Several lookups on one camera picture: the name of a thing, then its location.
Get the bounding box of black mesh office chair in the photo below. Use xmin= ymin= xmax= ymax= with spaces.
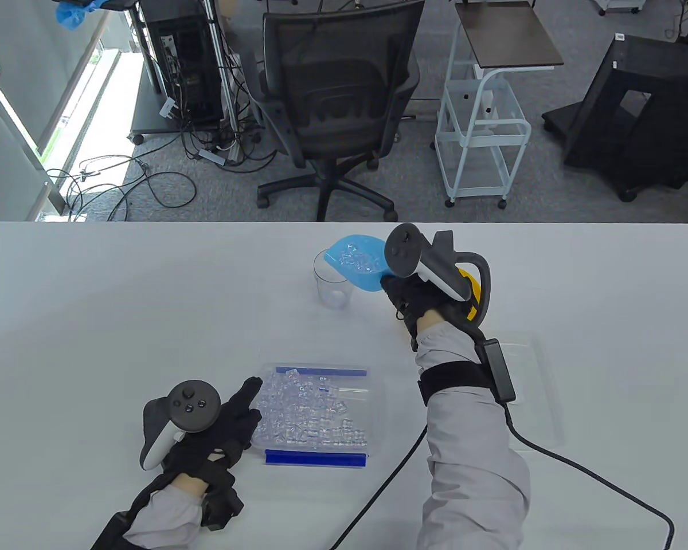
xmin=256 ymin=0 xmax=424 ymax=223

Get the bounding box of person's left hand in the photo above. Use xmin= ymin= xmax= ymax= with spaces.
xmin=162 ymin=376 xmax=263 ymax=488

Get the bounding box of clear container with blue clips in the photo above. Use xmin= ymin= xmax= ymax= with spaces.
xmin=251 ymin=362 xmax=386 ymax=468

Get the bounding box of grey wheeled platform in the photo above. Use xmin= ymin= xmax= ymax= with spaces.
xmin=127 ymin=54 xmax=264 ymax=146

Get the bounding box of pile of clear ice cubes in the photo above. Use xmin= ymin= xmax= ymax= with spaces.
xmin=255 ymin=370 xmax=372 ymax=449

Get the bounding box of bundle of black computer cables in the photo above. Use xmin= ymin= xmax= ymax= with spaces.
xmin=175 ymin=57 xmax=279 ymax=172

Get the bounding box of tangle of black floor cables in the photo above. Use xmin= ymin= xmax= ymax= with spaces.
xmin=45 ymin=154 xmax=198 ymax=223

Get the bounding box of person's right forearm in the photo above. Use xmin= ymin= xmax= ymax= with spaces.
xmin=414 ymin=309 xmax=533 ymax=550

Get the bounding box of person's right hand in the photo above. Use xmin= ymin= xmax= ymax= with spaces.
xmin=380 ymin=274 xmax=482 ymax=351

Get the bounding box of clear plastic shaker cup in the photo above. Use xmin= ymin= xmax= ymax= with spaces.
xmin=314 ymin=250 xmax=356 ymax=311

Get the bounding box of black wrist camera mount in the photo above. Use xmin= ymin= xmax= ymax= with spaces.
xmin=200 ymin=486 xmax=245 ymax=532

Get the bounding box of yellow plastic bowl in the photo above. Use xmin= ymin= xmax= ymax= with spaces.
xmin=456 ymin=265 xmax=486 ymax=323

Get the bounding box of black cable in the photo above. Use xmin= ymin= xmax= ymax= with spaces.
xmin=503 ymin=404 xmax=676 ymax=550
xmin=328 ymin=425 xmax=429 ymax=550

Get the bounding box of black rolling stand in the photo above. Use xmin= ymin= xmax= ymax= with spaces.
xmin=541 ymin=33 xmax=688 ymax=203

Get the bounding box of black computer tower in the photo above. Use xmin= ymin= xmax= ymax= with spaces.
xmin=139 ymin=0 xmax=225 ymax=125

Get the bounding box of black armband battery pack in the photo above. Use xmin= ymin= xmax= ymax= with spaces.
xmin=417 ymin=338 xmax=518 ymax=407
xmin=90 ymin=510 xmax=132 ymax=550

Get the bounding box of clear container lid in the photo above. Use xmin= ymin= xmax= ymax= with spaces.
xmin=496 ymin=332 xmax=566 ymax=450

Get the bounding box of black and white controller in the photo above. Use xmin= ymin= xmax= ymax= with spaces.
xmin=385 ymin=223 xmax=492 ymax=327
xmin=140 ymin=380 xmax=221 ymax=472

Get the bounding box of white cart with brown top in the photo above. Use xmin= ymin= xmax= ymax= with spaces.
xmin=434 ymin=0 xmax=565 ymax=209

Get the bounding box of person's left forearm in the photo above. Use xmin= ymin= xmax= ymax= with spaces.
xmin=123 ymin=476 xmax=207 ymax=550

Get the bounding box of small white cart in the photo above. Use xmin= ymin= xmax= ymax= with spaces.
xmin=593 ymin=0 xmax=646 ymax=16

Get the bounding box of light blue plastic scoop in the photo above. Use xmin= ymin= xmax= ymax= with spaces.
xmin=323 ymin=233 xmax=392 ymax=293

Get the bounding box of small heap of scooped ice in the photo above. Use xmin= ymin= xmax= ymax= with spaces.
xmin=337 ymin=242 xmax=380 ymax=277

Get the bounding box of blue plastic cloth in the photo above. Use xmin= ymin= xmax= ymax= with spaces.
xmin=56 ymin=0 xmax=107 ymax=31

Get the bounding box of silver aluminium frame post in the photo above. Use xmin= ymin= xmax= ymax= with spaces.
xmin=202 ymin=0 xmax=240 ymax=135

